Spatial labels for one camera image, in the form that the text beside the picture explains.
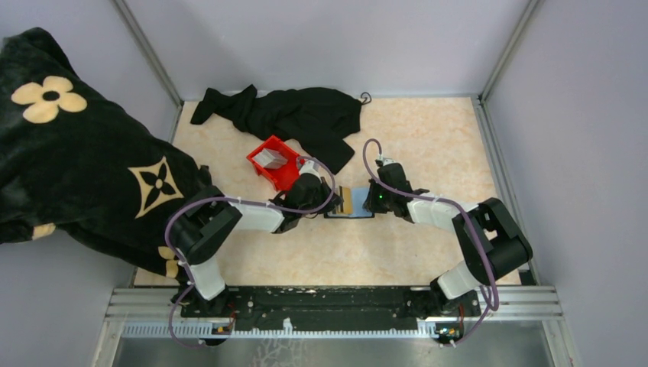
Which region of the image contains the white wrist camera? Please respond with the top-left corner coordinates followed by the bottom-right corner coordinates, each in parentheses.
top-left (299, 159), bottom-right (321, 180)
top-left (375, 157), bottom-right (397, 167)

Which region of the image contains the black floral blanket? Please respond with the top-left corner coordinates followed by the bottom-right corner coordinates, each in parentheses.
top-left (1, 28), bottom-right (211, 281)

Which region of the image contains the black cloth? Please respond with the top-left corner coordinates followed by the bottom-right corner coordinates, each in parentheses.
top-left (190, 85), bottom-right (371, 174)

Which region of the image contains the black leather card holder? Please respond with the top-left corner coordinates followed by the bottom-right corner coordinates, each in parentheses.
top-left (324, 187), bottom-right (375, 219)

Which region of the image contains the red plastic bin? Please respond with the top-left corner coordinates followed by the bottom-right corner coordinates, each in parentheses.
top-left (246, 135), bottom-right (300, 191)

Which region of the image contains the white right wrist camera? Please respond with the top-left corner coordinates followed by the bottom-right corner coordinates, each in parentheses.
top-left (375, 157), bottom-right (397, 167)

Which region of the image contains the stack of silver cards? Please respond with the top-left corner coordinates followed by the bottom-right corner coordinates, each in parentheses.
top-left (252, 148), bottom-right (288, 170)

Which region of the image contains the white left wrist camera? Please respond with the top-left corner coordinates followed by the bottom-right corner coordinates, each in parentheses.
top-left (299, 159), bottom-right (321, 180)

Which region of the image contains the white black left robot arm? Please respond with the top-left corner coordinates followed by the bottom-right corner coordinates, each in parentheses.
top-left (164, 173), bottom-right (343, 317)

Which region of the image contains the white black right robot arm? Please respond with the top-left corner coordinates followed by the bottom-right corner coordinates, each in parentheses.
top-left (364, 158), bottom-right (533, 315)

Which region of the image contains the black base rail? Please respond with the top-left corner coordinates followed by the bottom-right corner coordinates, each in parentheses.
top-left (180, 286), bottom-right (481, 332)

